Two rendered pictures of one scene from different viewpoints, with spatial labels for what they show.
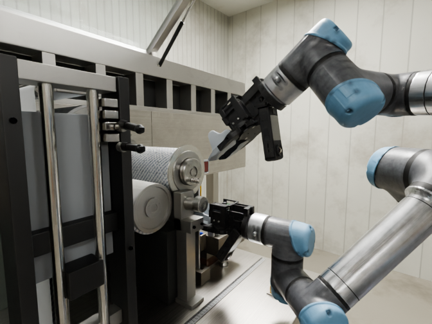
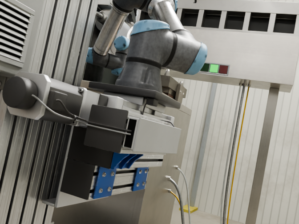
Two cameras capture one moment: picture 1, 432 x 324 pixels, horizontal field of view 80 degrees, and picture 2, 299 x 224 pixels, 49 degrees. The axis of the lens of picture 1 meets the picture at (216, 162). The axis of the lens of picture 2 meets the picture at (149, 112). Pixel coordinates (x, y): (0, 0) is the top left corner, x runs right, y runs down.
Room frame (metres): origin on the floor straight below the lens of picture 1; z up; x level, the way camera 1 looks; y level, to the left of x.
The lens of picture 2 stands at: (0.34, -1.81, 0.71)
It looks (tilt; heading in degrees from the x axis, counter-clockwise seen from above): 3 degrees up; 74
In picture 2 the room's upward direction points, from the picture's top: 11 degrees clockwise
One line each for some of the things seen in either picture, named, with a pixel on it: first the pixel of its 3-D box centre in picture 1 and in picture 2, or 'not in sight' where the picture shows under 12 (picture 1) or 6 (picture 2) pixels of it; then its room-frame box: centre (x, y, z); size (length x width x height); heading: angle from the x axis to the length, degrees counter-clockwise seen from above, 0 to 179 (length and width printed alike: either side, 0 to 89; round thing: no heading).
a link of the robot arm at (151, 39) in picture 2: not in sight; (150, 42); (0.57, -0.81, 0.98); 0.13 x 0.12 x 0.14; 10
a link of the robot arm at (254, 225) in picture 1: (258, 228); not in sight; (0.64, -0.11, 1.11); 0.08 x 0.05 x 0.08; 144
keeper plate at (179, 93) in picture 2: not in sight; (179, 94); (1.03, 0.06, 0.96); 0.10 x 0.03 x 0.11; 54
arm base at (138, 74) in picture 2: not in sight; (140, 77); (0.57, -0.81, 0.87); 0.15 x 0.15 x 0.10
